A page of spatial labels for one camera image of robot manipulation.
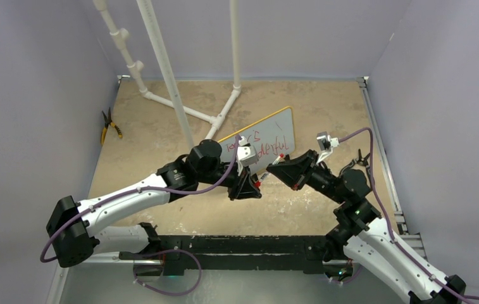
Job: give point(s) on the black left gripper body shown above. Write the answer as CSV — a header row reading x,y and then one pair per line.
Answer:
x,y
234,190

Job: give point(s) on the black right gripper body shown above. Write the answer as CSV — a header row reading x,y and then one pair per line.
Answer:
x,y
320,180

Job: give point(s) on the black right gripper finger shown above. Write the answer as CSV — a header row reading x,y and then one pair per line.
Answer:
x,y
295,165
293,180

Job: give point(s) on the yellow-framed whiteboard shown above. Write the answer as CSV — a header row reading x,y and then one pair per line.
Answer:
x,y
271,136

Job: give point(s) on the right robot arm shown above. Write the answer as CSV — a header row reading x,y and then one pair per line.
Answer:
x,y
364,236

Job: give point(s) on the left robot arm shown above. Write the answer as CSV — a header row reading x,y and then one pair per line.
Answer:
x,y
80,229

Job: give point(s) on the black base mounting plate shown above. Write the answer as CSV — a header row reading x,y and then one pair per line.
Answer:
x,y
177,253

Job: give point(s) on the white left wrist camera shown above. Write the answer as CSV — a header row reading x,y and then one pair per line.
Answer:
x,y
246,154

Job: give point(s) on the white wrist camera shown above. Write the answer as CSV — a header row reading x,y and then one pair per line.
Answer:
x,y
246,154
327,144

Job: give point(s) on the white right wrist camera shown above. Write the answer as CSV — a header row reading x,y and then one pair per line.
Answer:
x,y
327,144

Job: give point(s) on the black-handled pliers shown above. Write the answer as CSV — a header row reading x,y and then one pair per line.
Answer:
x,y
360,160

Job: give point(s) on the yellow-handled pliers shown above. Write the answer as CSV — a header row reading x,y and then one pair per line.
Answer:
x,y
108,122

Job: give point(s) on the white PVC pipe frame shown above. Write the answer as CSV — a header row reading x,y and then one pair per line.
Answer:
x,y
119,37

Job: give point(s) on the aluminium frame rail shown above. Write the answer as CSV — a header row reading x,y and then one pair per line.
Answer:
x,y
60,276

